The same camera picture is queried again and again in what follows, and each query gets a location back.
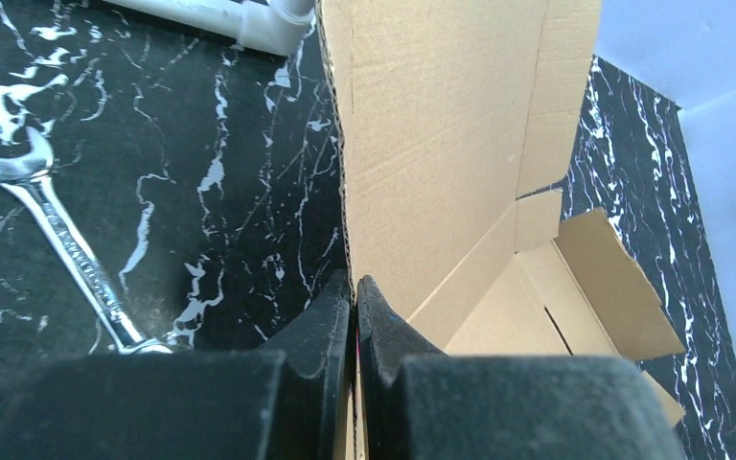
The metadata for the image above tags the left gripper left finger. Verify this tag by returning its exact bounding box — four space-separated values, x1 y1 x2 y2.
0 271 353 459

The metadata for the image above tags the silver wrench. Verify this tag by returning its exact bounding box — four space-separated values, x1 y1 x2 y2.
0 126 173 356

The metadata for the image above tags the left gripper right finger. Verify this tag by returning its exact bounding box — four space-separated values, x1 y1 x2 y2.
356 276 683 459

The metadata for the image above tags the white pvc pipe frame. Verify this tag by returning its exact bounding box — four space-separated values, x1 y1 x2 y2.
110 0 315 57

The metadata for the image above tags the brown cardboard box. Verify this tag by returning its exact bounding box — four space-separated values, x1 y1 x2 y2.
317 1 683 431

